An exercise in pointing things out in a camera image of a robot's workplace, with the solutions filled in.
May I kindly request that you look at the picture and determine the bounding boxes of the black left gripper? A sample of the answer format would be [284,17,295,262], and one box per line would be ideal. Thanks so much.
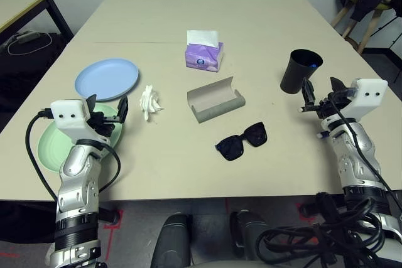
[85,94,130,139]

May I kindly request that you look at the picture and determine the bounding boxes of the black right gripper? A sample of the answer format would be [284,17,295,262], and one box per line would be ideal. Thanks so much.
[301,76,353,121]

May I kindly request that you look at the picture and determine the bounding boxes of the white tissue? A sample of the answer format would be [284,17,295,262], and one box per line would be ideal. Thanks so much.
[139,84,165,122]

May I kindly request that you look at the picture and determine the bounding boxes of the light green plate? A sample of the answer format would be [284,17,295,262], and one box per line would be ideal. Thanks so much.
[36,103,124,173]

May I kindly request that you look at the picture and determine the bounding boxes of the black sunglasses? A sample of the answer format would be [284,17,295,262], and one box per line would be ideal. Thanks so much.
[214,121,268,161]

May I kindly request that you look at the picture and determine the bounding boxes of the grey glasses case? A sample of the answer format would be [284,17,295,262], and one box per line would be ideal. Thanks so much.
[187,76,246,124]

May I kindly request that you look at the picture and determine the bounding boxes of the light blue plate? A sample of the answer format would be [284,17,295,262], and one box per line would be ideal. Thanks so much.
[74,58,140,102]

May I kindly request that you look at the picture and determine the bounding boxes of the black plastic cup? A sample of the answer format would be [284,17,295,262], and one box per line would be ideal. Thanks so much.
[280,48,323,95]

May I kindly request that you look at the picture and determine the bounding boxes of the black bag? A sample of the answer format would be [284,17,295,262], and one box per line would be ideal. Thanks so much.
[0,31,72,112]

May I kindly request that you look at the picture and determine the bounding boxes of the black tripod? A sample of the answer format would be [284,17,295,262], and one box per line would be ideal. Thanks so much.
[369,7,402,74]

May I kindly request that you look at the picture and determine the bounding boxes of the purple tissue pack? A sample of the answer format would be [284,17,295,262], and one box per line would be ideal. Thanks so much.
[184,29,224,73]

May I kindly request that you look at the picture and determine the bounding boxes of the grey power adapter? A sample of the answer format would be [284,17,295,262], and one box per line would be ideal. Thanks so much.
[15,31,40,43]

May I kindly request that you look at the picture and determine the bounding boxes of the grey left robot leg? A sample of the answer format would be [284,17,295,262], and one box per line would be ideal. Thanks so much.
[150,213,193,268]

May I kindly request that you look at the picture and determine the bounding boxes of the grey robot leg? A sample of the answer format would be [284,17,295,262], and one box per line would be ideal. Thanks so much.
[150,213,193,268]
[229,210,283,268]

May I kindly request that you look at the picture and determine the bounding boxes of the grey right robot leg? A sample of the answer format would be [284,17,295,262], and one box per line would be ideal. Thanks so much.
[229,210,283,268]

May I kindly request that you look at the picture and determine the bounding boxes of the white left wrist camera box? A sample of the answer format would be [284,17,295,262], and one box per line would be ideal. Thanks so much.
[50,99,92,143]

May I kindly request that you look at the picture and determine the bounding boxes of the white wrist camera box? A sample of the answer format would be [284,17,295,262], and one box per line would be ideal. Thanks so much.
[50,99,92,143]
[337,78,389,123]

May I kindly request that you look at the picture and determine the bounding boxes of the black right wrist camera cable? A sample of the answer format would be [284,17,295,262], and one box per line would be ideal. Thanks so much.
[328,100,402,208]

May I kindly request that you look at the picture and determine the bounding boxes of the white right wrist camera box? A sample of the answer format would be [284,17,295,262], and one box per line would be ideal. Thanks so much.
[337,78,389,123]

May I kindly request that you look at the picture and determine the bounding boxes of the thin white cable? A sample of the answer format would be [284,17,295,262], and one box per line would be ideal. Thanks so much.
[6,31,53,55]

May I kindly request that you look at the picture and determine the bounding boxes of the black cable bundle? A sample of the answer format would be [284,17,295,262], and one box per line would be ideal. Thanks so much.
[256,192,402,268]

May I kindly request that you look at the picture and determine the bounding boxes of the beige side table black frame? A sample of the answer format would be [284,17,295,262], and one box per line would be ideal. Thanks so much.
[0,0,75,40]

